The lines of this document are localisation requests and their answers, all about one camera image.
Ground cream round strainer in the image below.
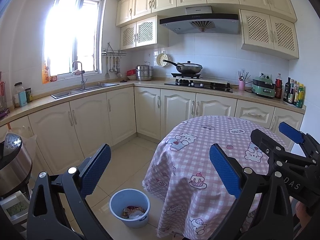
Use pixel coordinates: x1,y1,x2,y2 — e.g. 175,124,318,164
157,53,168,67

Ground cream kitchen base cabinets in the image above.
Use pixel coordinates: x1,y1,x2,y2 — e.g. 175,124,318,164
0,80,307,180

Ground green plastic bottle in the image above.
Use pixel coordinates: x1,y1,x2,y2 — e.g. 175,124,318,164
296,83,305,108

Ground wok with lid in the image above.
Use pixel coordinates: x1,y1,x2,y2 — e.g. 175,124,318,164
162,59,203,74

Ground bundle of chopsticks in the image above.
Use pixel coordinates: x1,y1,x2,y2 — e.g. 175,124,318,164
237,70,250,82

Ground dark glass bottle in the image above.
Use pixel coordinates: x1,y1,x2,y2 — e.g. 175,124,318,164
283,77,292,102
288,79,295,104

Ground steel steamer pot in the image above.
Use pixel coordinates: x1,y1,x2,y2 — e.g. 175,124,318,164
136,62,153,81

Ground cream lattice door cabinet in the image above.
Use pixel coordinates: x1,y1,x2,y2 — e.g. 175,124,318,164
239,9,300,61
120,16,169,51

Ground dark bottle red cap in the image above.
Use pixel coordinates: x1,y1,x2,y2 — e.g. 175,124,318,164
275,73,283,99

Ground red kitchen utensil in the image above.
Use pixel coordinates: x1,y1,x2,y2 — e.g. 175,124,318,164
0,71,7,110

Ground steel kitchen faucet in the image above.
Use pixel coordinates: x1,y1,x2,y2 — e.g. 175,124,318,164
72,61,88,91

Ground person's right hand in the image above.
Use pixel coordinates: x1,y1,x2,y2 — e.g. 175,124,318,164
294,201,317,238

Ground metal wall utensil rack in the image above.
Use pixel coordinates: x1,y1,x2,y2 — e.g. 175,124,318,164
101,42,127,55

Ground clear jar white lid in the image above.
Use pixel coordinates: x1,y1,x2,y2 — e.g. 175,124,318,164
14,82,24,108

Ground grey range hood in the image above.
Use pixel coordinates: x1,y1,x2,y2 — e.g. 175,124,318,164
159,6,241,35

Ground pink checkered tablecloth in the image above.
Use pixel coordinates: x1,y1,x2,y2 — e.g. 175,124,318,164
142,115,294,240

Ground green electric cooker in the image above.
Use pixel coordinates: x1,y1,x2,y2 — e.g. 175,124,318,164
251,76,275,99

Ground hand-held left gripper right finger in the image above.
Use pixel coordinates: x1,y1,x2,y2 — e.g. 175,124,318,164
209,144,294,240

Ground steel kitchen sink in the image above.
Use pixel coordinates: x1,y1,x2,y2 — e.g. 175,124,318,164
51,82,120,99

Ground white paper packaging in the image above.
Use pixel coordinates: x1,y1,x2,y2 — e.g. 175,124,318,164
128,210,145,220

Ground black gas stove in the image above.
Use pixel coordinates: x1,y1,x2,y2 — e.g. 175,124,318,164
164,79,234,93

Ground blue plastic trash bin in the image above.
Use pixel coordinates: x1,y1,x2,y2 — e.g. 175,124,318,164
109,189,151,229

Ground kitchen window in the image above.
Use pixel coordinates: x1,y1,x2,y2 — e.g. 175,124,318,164
42,0,104,79

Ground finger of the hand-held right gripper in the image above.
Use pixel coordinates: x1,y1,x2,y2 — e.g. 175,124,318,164
251,129,315,170
279,122,320,157

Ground steel rice cooker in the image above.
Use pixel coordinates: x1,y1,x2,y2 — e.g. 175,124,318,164
0,132,33,198

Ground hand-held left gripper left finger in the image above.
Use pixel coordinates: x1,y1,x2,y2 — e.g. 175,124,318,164
26,144,112,240

